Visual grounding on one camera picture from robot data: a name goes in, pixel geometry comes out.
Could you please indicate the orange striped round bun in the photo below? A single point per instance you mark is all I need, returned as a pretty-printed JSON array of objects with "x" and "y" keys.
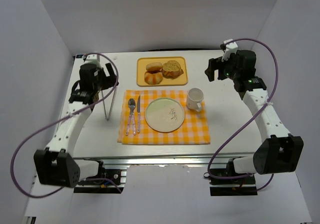
[{"x": 153, "y": 78}]

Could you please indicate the cream plate with sprig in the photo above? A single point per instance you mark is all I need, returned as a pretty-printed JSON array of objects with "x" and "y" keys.
[{"x": 164, "y": 115}]

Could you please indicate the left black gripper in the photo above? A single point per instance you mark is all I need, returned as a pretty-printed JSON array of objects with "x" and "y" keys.
[{"x": 106, "y": 79}]

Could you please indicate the glazed ring donut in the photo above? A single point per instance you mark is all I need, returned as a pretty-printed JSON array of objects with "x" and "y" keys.
[{"x": 155, "y": 66}]

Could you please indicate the pink handled spoon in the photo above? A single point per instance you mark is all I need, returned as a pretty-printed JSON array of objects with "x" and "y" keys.
[{"x": 128, "y": 125}]

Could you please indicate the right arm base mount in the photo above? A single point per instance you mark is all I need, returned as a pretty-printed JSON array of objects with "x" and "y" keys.
[{"x": 236, "y": 187}]

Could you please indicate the yellow checkered placemat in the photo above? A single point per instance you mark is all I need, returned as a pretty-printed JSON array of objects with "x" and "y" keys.
[{"x": 193, "y": 131}]

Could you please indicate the sliced herb bread loaf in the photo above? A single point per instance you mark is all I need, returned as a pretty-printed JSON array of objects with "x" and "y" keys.
[{"x": 172, "y": 69}]

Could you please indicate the blue corner sticker left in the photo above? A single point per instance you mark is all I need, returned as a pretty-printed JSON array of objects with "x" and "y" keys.
[{"x": 80, "y": 56}]

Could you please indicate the white ceramic mug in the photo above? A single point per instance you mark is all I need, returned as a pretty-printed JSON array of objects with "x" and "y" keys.
[{"x": 194, "y": 99}]

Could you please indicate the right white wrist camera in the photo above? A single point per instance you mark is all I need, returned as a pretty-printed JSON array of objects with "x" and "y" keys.
[{"x": 229, "y": 47}]

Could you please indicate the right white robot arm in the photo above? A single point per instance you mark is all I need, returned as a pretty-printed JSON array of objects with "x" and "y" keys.
[{"x": 280, "y": 151}]

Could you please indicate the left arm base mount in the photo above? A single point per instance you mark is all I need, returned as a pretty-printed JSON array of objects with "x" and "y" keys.
[{"x": 112, "y": 181}]

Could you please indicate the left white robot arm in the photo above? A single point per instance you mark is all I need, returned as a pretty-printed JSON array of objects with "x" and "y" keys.
[{"x": 55, "y": 165}]

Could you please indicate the pink handled knife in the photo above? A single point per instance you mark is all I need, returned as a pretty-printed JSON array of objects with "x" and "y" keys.
[{"x": 138, "y": 114}]

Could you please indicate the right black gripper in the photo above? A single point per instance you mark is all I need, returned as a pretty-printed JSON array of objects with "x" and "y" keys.
[{"x": 217, "y": 68}]

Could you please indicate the yellow plastic tray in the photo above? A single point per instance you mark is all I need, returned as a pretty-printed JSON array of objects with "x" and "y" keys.
[{"x": 141, "y": 70}]

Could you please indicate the aluminium table edge rail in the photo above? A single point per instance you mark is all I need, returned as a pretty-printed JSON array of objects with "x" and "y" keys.
[{"x": 192, "y": 160}]

